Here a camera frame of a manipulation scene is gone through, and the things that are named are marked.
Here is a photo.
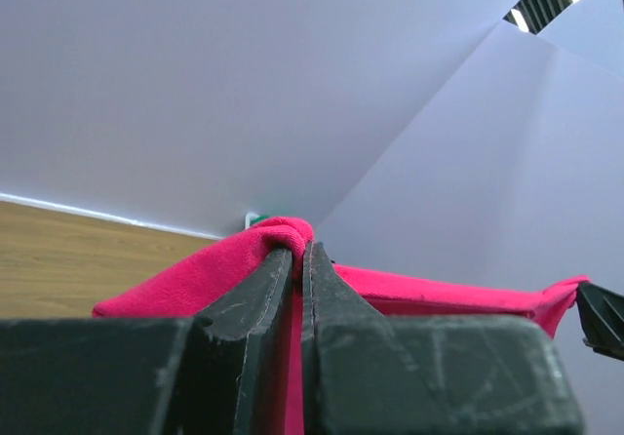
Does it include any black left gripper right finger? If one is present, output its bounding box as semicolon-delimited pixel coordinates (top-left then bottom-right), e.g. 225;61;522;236
301;243;584;434

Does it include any white plastic laundry basket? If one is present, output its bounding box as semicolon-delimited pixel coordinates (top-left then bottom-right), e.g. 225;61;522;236
244;212;260;229

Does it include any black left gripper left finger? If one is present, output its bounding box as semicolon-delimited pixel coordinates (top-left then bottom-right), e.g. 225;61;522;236
1;249;293;434

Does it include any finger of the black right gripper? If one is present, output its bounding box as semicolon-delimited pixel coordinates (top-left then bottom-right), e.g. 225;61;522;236
576;282;623;357

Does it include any pink t shirt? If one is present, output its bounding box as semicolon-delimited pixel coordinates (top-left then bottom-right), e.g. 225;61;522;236
93;217;585;434

